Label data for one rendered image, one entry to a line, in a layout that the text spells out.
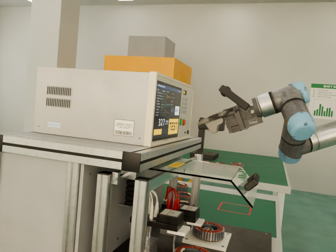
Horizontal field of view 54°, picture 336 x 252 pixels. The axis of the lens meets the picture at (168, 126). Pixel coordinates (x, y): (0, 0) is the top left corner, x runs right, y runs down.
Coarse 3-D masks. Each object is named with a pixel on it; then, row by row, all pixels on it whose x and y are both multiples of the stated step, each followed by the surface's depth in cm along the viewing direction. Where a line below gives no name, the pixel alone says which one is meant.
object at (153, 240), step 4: (152, 236) 102; (148, 240) 98; (152, 240) 99; (156, 240) 100; (148, 244) 96; (152, 244) 97; (156, 244) 101; (148, 248) 94; (152, 248) 97; (156, 248) 101
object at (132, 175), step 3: (123, 171) 88; (126, 171) 88; (129, 171) 88; (141, 171) 91; (129, 174) 88; (132, 174) 87; (135, 174) 87; (138, 174) 89; (141, 174) 91; (126, 177) 88; (129, 177) 88; (132, 177) 87; (135, 177) 87
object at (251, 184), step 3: (252, 174) 94; (255, 174) 91; (249, 177) 94; (252, 177) 87; (255, 177) 87; (258, 177) 91; (249, 180) 93; (252, 180) 84; (255, 180) 84; (258, 180) 87; (246, 183) 85; (249, 183) 84; (252, 183) 84; (255, 183) 84; (246, 186) 85; (249, 186) 84; (252, 186) 84; (246, 189) 85; (249, 189) 84
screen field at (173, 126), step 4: (172, 120) 106; (176, 120) 111; (172, 124) 107; (176, 124) 111; (168, 128) 103; (172, 128) 107; (176, 128) 112; (168, 132) 104; (172, 132) 108; (176, 132) 112
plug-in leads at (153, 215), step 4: (156, 196) 97; (152, 200) 95; (156, 200) 97; (148, 204) 99; (152, 204) 95; (156, 204) 97; (148, 208) 99; (152, 208) 95; (156, 208) 97; (148, 212) 99; (152, 212) 95; (156, 212) 97; (152, 216) 95; (156, 216) 97
